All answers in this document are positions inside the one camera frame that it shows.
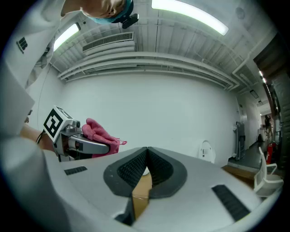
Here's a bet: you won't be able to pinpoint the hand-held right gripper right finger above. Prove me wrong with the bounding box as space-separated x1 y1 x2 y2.
135 146 263 230

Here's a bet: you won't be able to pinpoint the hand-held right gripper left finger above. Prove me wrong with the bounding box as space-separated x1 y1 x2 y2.
59 146 149 227

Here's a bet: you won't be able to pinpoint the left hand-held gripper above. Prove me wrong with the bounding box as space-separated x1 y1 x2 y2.
43 105 111 163

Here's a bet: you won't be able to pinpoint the pink cloth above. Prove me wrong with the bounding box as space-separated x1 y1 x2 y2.
81 117 128 159

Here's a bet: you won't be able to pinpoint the person's left forearm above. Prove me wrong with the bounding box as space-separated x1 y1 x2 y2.
19 123 55 152

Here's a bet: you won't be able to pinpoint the brown wooden platform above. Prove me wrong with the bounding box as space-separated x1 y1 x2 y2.
222 164 257 188

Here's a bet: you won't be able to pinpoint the grey metal cabinet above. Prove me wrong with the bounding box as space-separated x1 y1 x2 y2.
232 121 247 161

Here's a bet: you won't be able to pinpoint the white plastic chair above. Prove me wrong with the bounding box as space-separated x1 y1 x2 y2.
253 146 285 198

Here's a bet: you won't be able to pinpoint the red fire extinguisher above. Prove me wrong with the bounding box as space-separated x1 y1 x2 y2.
266 142 276 164

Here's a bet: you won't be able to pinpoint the white ceiling pipes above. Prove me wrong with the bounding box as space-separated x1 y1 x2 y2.
57 51 240 92

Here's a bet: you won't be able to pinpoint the white ceiling air vent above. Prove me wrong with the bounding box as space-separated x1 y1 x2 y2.
82 31 135 56

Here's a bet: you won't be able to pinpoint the long ceiling light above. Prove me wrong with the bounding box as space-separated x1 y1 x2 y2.
151 0 229 36
53 22 82 52

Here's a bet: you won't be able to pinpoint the person in white coat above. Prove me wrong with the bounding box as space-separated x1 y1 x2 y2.
0 0 80 137

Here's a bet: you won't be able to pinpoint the person's head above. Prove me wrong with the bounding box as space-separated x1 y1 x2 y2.
60 0 127 20

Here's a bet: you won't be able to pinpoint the teal head band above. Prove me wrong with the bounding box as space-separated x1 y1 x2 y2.
91 0 135 24

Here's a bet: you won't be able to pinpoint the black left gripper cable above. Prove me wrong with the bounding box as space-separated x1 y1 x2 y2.
35 130 46 145

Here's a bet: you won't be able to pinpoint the black head camera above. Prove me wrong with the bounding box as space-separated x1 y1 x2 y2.
121 13 140 29

